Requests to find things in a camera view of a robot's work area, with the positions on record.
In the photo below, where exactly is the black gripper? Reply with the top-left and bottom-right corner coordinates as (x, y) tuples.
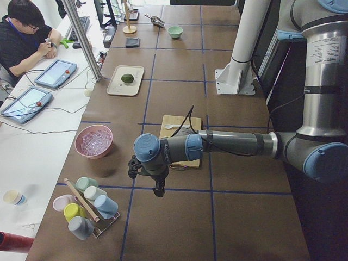
(128, 155), (169, 196)

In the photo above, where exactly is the white plastic spoon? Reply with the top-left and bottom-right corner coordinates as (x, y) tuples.
(164, 124), (190, 129)

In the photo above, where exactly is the mint green bowl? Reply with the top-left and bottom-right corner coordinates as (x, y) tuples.
(167, 26), (183, 39)

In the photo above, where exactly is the pink bowl of ice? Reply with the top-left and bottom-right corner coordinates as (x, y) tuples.
(74, 125), (113, 159)

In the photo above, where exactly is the blue cup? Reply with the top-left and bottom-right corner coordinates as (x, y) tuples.
(94, 195), (119, 219)

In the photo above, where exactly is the white cup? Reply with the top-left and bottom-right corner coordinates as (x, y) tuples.
(84, 185), (107, 204)

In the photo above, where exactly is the white cup rack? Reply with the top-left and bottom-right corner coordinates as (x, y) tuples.
(64, 178), (120, 238)

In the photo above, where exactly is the bamboo cutting board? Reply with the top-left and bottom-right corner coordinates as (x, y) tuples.
(159, 115), (202, 170)

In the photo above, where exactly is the green cup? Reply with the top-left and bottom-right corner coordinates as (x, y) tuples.
(76, 177), (99, 192)

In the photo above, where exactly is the grey cup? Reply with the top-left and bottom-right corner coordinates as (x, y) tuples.
(68, 216), (94, 240)

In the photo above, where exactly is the yellow cup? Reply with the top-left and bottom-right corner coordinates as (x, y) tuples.
(63, 203), (86, 222)

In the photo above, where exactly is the pink cup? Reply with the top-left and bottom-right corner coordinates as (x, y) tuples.
(52, 194), (75, 212)

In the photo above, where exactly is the cream rabbit tray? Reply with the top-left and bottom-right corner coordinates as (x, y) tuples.
(107, 65), (145, 96)

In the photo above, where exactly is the green avocado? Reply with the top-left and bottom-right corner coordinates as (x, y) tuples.
(121, 73), (135, 85)

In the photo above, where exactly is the paper cup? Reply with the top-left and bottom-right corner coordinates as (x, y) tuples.
(3, 189), (27, 206)

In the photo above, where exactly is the folded grey cloth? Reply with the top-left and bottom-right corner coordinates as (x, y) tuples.
(125, 38), (140, 48)

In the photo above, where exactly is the far teach pendant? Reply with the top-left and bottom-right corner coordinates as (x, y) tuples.
(34, 59), (77, 89)

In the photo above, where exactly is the teach pendant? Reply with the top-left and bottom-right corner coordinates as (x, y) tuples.
(1, 86), (53, 124)
(34, 59), (77, 89)

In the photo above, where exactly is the red cylinder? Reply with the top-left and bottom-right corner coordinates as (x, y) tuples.
(1, 232), (35, 253)

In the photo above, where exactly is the near teach pendant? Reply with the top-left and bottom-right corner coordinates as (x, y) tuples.
(1, 86), (53, 124)

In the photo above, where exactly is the wooden mug tree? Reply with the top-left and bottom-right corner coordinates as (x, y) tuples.
(122, 0), (137, 34)

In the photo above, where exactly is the steel scoop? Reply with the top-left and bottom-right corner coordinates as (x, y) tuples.
(144, 14), (165, 28)

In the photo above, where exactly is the black keyboard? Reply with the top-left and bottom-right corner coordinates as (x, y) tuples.
(67, 16), (90, 42)

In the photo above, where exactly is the seated person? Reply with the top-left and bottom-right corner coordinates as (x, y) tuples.
(1, 1), (61, 83)

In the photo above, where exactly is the white column mount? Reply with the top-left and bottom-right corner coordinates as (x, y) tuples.
(215, 0), (270, 95)

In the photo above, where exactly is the aluminium frame post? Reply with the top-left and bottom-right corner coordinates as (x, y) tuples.
(62, 0), (102, 82)

